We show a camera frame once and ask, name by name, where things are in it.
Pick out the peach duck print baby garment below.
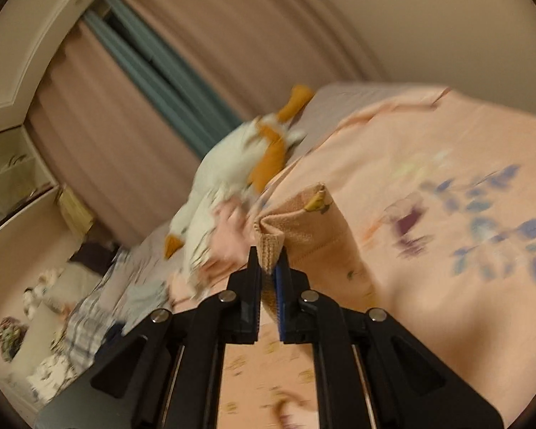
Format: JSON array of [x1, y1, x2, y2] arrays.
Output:
[[212, 184, 377, 428]]

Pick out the white patterned clothes pile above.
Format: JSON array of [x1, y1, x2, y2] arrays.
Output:
[[27, 354, 77, 404]]

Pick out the folded white and pink clothes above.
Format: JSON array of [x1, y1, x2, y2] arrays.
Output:
[[182, 185, 255, 297]]

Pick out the navy blue garment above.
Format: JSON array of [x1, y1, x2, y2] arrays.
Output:
[[95, 321, 125, 360]]

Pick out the grey folded garment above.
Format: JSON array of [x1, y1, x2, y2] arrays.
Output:
[[122, 280, 168, 324]]

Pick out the grey plaid blanket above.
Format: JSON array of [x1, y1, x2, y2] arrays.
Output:
[[64, 249, 130, 374]]

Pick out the beige pillow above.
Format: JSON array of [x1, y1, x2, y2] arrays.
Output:
[[11, 262, 98, 377]]

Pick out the dark brown cushion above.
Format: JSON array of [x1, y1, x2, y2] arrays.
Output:
[[68, 242, 119, 276]]

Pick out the stuffed toys on headboard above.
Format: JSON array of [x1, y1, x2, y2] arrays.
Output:
[[22, 268, 64, 320]]

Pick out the colourful knitted item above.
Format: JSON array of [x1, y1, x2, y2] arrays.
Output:
[[0, 317, 28, 362]]

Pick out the yellow hanging cloth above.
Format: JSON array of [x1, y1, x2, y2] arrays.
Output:
[[57, 185, 95, 238]]

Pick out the pink printed bed quilt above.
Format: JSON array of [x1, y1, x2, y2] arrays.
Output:
[[167, 81, 536, 429]]

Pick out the white goose plush toy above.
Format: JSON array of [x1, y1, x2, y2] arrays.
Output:
[[164, 84, 314, 258]]

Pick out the teal curtain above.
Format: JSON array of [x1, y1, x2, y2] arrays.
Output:
[[83, 0, 242, 158]]

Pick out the pink curtain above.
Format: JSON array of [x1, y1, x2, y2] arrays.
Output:
[[26, 0, 386, 246]]

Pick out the white wall shelf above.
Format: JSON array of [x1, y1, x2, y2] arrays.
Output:
[[0, 126, 59, 230]]

